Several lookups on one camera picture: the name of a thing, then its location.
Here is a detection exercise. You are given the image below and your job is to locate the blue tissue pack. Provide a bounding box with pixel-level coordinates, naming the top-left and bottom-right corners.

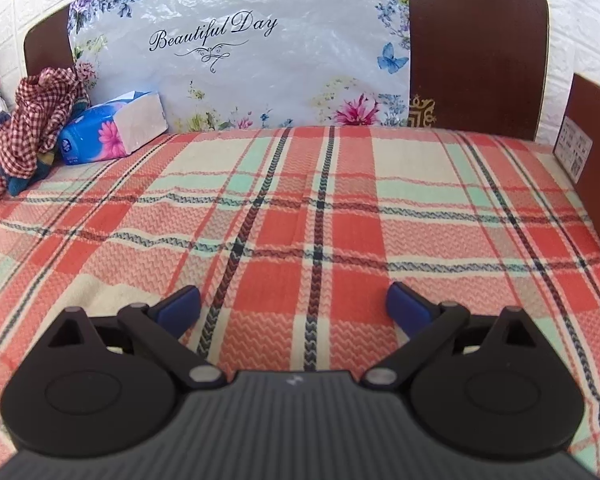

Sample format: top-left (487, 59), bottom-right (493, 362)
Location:
top-left (56, 91), bottom-right (170, 167)

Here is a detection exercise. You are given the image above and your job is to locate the red checkered cloth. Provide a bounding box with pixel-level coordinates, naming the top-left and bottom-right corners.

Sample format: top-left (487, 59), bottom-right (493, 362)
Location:
top-left (0, 66), bottom-right (92, 211)

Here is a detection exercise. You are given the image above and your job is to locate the floral plastic sheet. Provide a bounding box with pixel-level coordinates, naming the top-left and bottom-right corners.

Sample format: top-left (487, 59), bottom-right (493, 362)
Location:
top-left (67, 0), bottom-right (412, 133)

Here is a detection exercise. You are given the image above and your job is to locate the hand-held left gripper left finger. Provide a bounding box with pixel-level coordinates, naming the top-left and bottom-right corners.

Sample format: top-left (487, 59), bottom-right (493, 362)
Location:
top-left (44, 285), bottom-right (227, 391)

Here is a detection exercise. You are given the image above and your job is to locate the brown wooden headboard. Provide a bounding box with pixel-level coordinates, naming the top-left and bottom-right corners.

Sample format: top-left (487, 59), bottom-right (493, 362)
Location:
top-left (23, 0), bottom-right (552, 142)

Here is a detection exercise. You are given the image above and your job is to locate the teal knitted cloth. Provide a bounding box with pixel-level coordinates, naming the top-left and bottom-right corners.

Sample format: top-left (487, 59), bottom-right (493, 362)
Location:
top-left (6, 149), bottom-right (57, 197)

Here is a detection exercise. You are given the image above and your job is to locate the white cabinet sticker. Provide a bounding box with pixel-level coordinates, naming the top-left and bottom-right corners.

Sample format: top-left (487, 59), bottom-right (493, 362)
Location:
top-left (553, 116), bottom-right (594, 181)

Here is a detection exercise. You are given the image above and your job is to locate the brown bedside cabinet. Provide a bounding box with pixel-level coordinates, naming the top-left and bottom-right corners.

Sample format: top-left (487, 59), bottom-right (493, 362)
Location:
top-left (551, 72), bottom-right (600, 263)

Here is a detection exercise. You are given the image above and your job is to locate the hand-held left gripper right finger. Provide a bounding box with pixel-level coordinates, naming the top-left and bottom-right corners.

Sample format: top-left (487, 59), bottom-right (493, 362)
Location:
top-left (362, 282), bottom-right (542, 391)

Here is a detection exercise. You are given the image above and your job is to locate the red plaid blanket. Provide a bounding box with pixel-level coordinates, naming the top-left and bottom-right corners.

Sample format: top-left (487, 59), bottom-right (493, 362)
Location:
top-left (0, 126), bottom-right (600, 477)

